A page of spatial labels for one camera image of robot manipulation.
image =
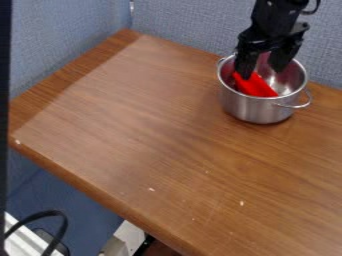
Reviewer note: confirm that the white table bracket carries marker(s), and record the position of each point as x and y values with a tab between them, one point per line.
124	242

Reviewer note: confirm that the red star-shaped block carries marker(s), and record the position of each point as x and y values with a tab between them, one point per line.
253	87

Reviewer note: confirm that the metal pot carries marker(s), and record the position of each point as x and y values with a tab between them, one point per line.
266	98

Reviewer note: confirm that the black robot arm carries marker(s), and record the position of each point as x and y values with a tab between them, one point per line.
279	13

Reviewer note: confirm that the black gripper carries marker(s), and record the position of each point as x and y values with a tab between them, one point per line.
255	41

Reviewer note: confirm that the white box below table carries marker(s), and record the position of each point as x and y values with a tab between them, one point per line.
24	243

